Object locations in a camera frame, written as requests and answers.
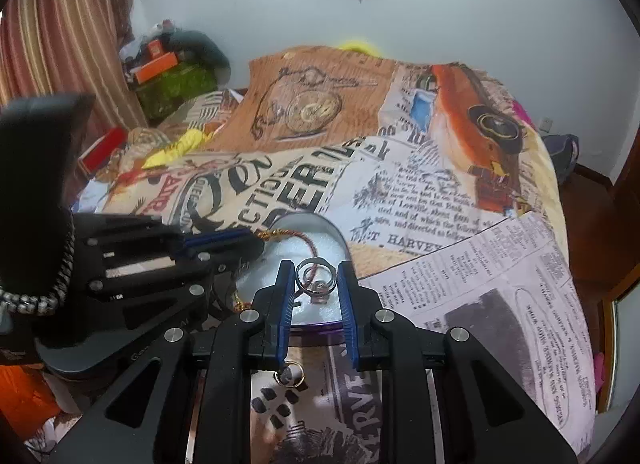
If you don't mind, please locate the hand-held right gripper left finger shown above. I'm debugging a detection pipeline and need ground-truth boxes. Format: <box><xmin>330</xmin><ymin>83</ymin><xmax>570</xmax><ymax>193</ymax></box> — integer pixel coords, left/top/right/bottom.
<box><xmin>55</xmin><ymin>260</ymin><xmax>297</xmax><ymax>464</ymax></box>

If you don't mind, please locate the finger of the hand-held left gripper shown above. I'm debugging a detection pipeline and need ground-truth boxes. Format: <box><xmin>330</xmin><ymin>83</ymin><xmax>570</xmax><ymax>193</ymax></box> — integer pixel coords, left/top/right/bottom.
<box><xmin>75</xmin><ymin>214</ymin><xmax>267</xmax><ymax>272</ymax></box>
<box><xmin>75</xmin><ymin>256</ymin><xmax>232</xmax><ymax>345</ymax></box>

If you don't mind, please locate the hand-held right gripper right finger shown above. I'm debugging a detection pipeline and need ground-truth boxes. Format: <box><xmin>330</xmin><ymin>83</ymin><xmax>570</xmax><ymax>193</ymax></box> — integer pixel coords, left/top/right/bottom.
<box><xmin>336</xmin><ymin>260</ymin><xmax>576</xmax><ymax>464</ymax></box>

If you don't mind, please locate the silver ring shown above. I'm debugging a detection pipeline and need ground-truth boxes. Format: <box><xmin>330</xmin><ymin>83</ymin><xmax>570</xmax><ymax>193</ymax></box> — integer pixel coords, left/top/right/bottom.
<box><xmin>294</xmin><ymin>258</ymin><xmax>337</xmax><ymax>303</ymax></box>

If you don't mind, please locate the gold and red cord necklace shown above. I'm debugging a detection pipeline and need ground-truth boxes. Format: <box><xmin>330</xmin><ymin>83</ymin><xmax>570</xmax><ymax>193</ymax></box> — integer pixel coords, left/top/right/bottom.
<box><xmin>234</xmin><ymin>227</ymin><xmax>321</xmax><ymax>313</ymax></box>

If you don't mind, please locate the round silver jewelry tin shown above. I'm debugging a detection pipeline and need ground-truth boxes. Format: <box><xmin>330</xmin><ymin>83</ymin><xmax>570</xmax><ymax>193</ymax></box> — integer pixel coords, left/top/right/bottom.
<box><xmin>232</xmin><ymin>213</ymin><xmax>353</xmax><ymax>336</ymax></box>

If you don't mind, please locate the red box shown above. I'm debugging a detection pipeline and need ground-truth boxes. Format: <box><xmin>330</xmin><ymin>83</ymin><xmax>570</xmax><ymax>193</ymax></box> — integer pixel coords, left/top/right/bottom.
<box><xmin>80</xmin><ymin>126</ymin><xmax>129</xmax><ymax>171</ymax></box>

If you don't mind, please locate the yellow cloth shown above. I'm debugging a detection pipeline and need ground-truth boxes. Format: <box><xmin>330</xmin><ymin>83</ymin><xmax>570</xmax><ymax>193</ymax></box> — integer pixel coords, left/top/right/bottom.
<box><xmin>143</xmin><ymin>127</ymin><xmax>209</xmax><ymax>170</ymax></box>

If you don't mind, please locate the printed newspaper blanket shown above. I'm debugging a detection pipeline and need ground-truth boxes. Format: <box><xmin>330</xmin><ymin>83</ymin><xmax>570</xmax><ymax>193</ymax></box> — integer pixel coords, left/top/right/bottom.
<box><xmin>75</xmin><ymin>46</ymin><xmax>598</xmax><ymax>464</ymax></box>

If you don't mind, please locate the striped curtain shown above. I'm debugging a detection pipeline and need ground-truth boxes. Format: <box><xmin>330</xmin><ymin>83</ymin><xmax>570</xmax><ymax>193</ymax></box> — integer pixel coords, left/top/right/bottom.
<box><xmin>0</xmin><ymin>0</ymin><xmax>151</xmax><ymax>131</ymax></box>

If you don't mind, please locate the long orange box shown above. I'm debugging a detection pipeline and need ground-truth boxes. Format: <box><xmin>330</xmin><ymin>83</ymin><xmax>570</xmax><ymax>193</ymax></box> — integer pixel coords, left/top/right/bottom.
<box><xmin>132</xmin><ymin>54</ymin><xmax>180</xmax><ymax>86</ymax></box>

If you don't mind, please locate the orange plastic bag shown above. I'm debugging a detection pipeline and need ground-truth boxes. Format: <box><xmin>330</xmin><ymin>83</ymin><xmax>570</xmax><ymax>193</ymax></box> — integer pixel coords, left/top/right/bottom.
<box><xmin>0</xmin><ymin>363</ymin><xmax>62</xmax><ymax>441</ymax></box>

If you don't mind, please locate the black bag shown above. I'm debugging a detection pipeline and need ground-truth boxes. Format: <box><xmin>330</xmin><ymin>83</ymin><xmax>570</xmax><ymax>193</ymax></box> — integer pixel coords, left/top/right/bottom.
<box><xmin>170</xmin><ymin>30</ymin><xmax>231</xmax><ymax>77</ymax></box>

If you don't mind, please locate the yellow pillow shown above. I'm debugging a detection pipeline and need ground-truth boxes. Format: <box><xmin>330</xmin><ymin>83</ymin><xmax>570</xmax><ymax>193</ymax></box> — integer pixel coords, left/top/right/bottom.
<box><xmin>337</xmin><ymin>38</ymin><xmax>382</xmax><ymax>57</ymax></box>

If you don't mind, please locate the wooden furniture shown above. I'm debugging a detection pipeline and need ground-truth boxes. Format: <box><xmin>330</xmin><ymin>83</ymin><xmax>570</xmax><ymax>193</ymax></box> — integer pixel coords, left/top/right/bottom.
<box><xmin>596</xmin><ymin>268</ymin><xmax>640</xmax><ymax>416</ymax></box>

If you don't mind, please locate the grey-blue bag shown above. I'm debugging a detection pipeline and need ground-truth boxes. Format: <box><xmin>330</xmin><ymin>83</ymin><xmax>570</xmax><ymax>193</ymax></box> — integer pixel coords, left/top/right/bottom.
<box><xmin>542</xmin><ymin>133</ymin><xmax>581</xmax><ymax>185</ymax></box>

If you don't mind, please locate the gold ring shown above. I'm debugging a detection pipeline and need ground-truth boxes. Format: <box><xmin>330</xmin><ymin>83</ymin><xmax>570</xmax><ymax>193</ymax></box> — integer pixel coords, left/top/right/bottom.
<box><xmin>274</xmin><ymin>360</ymin><xmax>307</xmax><ymax>389</ymax></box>

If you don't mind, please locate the black and white braided lanyard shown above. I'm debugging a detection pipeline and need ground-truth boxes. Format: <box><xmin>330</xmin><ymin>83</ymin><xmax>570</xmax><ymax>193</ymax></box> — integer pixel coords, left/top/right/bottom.
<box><xmin>0</xmin><ymin>216</ymin><xmax>77</xmax><ymax>316</ymax></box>

